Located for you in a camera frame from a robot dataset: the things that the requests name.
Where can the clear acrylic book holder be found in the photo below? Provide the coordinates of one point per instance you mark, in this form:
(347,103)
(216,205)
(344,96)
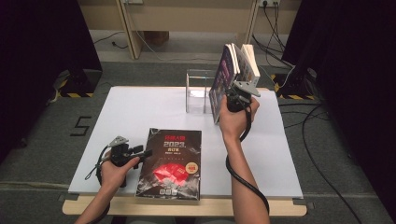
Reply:
(196,99)

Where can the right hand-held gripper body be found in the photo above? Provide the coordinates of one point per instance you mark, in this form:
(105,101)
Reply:
(239,99)

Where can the beige wooden desk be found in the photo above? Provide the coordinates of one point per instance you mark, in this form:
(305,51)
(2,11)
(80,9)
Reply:
(186,15)

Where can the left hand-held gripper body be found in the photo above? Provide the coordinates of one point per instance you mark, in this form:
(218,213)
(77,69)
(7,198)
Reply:
(123,154)

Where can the person's left hand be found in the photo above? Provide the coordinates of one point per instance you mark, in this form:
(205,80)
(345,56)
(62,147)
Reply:
(113,175)

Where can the white wall socket strip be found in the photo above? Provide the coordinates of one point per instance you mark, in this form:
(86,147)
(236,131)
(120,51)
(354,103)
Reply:
(269,2)

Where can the black curtain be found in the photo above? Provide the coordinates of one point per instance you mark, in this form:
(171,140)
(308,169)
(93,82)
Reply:
(37,62)
(358,93)

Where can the black striped-tape stand base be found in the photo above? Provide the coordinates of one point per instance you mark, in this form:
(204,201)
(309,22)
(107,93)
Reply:
(81,84)
(295,88)

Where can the black glossy cover book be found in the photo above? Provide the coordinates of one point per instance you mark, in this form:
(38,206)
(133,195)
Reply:
(171,161)

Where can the brown box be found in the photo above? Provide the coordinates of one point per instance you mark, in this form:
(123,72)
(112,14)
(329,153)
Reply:
(157,37)

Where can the person's right hand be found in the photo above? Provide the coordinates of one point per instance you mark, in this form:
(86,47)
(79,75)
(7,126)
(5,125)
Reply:
(233,124)

